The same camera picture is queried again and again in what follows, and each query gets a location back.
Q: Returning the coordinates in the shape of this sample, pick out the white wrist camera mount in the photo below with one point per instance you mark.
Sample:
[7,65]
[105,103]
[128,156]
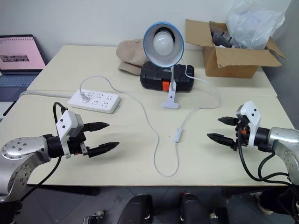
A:
[253,116]
[64,126]

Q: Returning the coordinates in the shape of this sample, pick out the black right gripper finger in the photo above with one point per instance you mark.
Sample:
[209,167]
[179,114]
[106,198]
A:
[229,121]
[222,138]

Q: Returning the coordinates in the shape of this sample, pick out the brown cardboard box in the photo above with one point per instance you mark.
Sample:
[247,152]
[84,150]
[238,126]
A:
[233,63]

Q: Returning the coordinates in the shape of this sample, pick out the blue white clamp desk lamp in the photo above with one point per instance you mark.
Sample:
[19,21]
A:
[163,61]

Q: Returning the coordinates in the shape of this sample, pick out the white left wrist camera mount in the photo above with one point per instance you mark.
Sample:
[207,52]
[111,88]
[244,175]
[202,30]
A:
[64,126]

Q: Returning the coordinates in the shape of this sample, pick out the clear plastic bag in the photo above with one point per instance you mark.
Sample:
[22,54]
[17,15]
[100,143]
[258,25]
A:
[252,25]

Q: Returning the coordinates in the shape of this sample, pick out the beige cap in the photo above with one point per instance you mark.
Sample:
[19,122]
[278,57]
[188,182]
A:
[130,53]

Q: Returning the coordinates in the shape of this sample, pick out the dark rounded shape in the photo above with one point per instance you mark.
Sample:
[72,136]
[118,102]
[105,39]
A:
[194,210]
[135,210]

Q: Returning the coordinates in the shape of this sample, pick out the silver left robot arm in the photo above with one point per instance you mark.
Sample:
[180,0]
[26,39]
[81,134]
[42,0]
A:
[21,149]

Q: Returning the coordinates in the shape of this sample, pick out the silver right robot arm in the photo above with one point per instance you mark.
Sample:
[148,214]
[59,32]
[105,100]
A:
[280,137]

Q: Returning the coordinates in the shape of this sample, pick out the grey laptop pink screen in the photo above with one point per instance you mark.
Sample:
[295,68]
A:
[18,51]

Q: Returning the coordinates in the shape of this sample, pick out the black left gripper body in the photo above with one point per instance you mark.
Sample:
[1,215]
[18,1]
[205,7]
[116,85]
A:
[76,144]

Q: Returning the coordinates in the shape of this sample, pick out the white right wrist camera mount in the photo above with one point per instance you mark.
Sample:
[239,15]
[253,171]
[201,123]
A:
[253,116]

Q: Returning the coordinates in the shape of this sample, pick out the white power strip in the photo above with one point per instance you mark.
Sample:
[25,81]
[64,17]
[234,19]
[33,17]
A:
[100,102]

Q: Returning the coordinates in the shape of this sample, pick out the dark grey plastic parts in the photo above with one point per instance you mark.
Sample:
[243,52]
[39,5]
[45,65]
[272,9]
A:
[218,37]

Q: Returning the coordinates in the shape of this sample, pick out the black white shoe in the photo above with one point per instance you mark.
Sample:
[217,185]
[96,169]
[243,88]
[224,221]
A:
[266,205]

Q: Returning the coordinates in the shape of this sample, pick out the white light bulb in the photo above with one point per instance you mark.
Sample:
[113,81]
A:
[163,43]

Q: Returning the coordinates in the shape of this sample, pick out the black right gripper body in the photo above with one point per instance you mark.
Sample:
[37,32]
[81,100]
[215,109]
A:
[244,138]

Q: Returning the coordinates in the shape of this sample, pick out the black tool case orange latch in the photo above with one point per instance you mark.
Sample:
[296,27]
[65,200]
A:
[154,77]

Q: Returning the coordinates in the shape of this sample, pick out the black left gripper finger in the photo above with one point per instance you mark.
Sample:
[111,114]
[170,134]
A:
[102,148]
[95,126]

